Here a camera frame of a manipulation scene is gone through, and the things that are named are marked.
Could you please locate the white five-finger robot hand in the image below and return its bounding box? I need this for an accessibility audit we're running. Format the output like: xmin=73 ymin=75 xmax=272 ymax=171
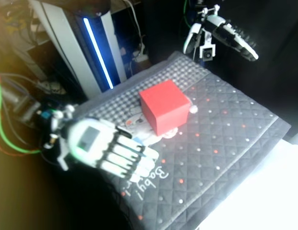
xmin=206 ymin=14 xmax=259 ymax=62
xmin=67 ymin=117 xmax=160 ymax=183

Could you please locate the red cube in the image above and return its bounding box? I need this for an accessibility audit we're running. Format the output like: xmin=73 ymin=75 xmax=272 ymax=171
xmin=139 ymin=79 xmax=191 ymax=137

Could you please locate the white power adapter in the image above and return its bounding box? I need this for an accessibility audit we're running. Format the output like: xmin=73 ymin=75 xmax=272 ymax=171
xmin=132 ymin=43 xmax=150 ymax=63

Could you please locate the white column with blue light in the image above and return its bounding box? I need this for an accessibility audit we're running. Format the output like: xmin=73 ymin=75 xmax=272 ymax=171
xmin=28 ymin=0 xmax=127 ymax=96

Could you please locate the grey quilt with printed bear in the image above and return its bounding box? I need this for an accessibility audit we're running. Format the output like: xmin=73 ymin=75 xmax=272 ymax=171
xmin=74 ymin=51 xmax=292 ymax=230

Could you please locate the red cable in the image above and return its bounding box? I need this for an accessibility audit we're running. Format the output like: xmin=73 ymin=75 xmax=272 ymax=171
xmin=0 ymin=134 xmax=41 ymax=158

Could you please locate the white cable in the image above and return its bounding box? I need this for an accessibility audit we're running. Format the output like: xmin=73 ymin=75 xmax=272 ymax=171
xmin=123 ymin=0 xmax=146 ymax=52

